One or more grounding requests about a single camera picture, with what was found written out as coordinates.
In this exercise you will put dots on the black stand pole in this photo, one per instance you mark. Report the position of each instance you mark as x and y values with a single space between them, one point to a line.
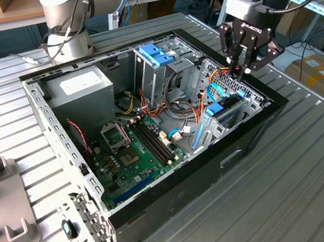
214 0

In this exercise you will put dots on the hard disk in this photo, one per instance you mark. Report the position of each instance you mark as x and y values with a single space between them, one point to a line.
215 110

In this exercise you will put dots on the blue plastic drive latch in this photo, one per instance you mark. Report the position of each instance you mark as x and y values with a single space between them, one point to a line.
153 55

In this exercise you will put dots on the CPU socket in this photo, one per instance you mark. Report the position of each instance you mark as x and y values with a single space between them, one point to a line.
129 157

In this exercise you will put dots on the grey wrist camera housing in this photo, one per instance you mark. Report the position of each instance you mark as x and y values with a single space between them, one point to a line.
242 4

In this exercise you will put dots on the brown cardboard sheet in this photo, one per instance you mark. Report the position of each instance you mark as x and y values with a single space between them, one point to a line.
296 25

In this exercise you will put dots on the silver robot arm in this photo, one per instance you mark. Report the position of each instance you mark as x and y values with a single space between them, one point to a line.
58 15

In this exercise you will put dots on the silver card retainer bracket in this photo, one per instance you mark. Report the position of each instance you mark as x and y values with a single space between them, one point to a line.
86 214

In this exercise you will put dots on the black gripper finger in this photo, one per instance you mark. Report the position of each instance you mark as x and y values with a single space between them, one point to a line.
266 53
229 43

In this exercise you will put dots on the black latch with blue tab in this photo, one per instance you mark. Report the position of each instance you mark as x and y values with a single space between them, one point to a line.
69 230

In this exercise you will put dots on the black PC case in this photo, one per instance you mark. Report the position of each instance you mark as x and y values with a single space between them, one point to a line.
189 189

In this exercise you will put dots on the black RAM slot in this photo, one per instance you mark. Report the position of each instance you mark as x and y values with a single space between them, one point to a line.
152 143
159 139
149 146
156 141

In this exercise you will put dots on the silver disk bay cage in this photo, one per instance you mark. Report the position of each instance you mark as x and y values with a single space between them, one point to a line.
215 130

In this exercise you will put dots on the grey parts rack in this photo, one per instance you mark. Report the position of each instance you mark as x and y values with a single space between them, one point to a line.
8 201

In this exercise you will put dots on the cardboard box with labels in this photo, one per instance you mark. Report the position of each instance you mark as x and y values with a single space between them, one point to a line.
318 85

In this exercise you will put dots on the green motherboard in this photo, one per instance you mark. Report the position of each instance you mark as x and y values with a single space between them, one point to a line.
145 174

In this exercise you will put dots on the grey power supply unit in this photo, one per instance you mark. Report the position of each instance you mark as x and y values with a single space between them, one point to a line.
88 106

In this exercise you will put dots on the silver drive cage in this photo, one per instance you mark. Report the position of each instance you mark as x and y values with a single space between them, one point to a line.
156 80

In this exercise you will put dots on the blue expansion slot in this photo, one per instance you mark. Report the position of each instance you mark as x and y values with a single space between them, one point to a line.
135 187

